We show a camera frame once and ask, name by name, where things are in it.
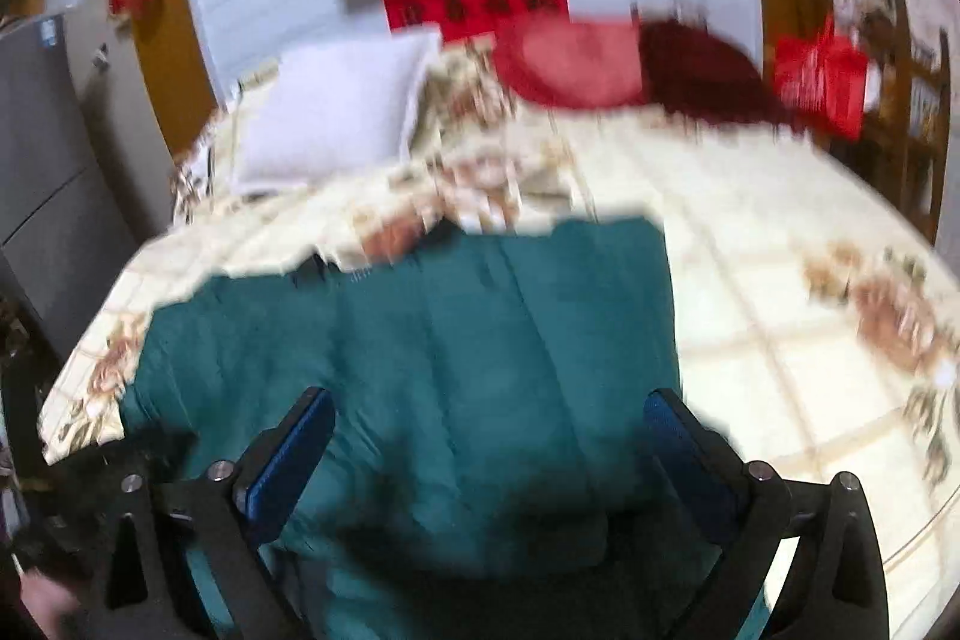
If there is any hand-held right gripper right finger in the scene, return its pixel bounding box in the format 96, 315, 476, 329
643, 389, 891, 640

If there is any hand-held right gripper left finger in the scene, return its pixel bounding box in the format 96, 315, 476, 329
105, 387, 336, 640

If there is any green puffer jacket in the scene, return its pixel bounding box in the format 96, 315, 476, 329
120, 216, 770, 640

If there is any person's left hand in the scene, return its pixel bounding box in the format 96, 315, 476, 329
21, 569, 82, 637

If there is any floral bed sheet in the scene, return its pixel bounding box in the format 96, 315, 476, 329
37, 36, 960, 640

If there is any grey refrigerator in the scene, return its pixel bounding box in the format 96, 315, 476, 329
0, 8, 140, 360

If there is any white pillow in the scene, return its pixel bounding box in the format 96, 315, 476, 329
231, 29, 443, 197

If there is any dark red cushion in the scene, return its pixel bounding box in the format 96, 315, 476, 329
639, 20, 800, 133

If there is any red shopping bag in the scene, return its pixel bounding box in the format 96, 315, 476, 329
772, 16, 877, 140

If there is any red heart-shaped pillow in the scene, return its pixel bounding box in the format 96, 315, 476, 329
491, 14, 652, 110

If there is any wooden chair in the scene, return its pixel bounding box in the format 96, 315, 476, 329
859, 0, 955, 244

